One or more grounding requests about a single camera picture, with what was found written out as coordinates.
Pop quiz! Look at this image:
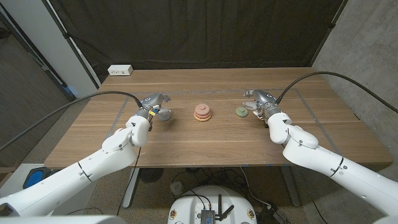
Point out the white robot chest cover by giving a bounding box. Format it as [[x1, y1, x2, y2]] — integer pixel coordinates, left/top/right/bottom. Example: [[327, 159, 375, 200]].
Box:
[[0, 215, 126, 224]]

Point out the black backdrop stand pole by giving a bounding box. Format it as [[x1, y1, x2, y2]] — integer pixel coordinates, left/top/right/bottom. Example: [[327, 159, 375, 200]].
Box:
[[309, 0, 349, 67], [41, 0, 102, 90]]

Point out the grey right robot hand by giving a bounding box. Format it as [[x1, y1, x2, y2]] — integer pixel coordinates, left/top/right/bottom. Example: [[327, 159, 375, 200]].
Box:
[[243, 89, 282, 121]]

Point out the black floor cable tangle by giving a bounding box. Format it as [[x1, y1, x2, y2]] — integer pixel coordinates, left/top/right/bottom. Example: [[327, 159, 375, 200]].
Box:
[[170, 167, 249, 189]]

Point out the coral red toy ring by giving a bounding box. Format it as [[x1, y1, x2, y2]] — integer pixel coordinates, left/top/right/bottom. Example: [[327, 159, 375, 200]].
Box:
[[194, 109, 212, 119]]

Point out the dark grey toy ring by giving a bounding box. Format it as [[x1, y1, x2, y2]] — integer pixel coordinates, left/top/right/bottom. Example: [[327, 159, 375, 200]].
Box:
[[158, 108, 172, 122]]

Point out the round grey floor object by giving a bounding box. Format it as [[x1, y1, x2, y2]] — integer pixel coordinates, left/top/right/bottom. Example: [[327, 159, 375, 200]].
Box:
[[170, 180, 185, 196]]

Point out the white robot torso base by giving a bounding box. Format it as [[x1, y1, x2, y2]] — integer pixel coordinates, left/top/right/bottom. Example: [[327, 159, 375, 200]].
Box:
[[167, 185, 258, 224]]

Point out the white power strip box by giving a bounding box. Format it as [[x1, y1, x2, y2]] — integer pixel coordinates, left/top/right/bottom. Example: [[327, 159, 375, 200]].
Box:
[[107, 64, 134, 76]]

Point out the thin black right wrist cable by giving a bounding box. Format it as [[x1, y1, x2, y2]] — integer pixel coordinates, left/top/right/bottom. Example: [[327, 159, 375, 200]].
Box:
[[310, 198, 329, 224]]

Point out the grey table leg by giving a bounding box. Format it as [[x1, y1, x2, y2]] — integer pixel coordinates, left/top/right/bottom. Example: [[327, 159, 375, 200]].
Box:
[[279, 166, 302, 208]]

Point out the grey radio module with antennas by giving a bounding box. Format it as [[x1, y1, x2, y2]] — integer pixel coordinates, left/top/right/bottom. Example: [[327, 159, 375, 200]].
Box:
[[200, 194, 235, 224]]

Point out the white table leg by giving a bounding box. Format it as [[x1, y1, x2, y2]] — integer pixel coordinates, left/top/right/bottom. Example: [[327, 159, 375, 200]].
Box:
[[123, 167, 141, 209]]

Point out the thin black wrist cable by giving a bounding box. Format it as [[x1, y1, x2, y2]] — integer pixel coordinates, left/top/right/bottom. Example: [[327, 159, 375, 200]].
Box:
[[116, 147, 142, 216], [310, 198, 329, 224]]

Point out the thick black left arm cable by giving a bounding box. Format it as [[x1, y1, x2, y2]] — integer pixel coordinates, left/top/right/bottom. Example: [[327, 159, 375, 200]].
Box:
[[0, 91, 144, 152]]

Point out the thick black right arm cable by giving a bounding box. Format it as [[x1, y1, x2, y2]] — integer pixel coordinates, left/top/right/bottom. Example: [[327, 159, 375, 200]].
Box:
[[275, 71, 398, 114]]

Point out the blue foot pedal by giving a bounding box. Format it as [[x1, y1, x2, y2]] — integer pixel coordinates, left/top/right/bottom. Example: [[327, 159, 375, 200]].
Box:
[[23, 167, 53, 189]]

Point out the light grey floor cable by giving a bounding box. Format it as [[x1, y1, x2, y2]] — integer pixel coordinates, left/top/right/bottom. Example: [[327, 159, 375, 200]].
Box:
[[240, 167, 272, 208]]

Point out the black metal frame bar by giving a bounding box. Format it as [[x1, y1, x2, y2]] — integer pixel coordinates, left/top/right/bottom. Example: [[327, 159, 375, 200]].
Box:
[[0, 12, 76, 102]]

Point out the round black floor fan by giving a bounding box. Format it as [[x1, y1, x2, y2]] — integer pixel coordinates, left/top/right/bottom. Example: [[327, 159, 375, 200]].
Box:
[[139, 167, 164, 184]]

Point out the thin black left wrist cable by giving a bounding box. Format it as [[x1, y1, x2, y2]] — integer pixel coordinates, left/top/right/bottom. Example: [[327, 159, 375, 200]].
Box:
[[116, 147, 142, 216]]

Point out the black power brick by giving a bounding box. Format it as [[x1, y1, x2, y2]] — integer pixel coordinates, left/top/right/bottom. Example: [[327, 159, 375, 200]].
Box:
[[257, 205, 289, 224]]

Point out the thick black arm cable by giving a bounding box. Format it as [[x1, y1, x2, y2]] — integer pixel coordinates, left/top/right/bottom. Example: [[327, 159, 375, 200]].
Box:
[[275, 71, 398, 114], [0, 91, 144, 152]]

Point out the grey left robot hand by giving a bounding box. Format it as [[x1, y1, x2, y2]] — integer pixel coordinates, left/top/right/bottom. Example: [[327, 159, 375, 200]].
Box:
[[136, 93, 172, 123]]

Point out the black curtain backdrop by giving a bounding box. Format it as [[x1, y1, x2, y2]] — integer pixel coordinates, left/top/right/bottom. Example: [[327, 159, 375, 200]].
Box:
[[48, 0, 346, 84]]

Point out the large orange toy ring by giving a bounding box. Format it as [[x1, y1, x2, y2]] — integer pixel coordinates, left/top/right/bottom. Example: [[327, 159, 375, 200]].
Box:
[[193, 113, 213, 123]]

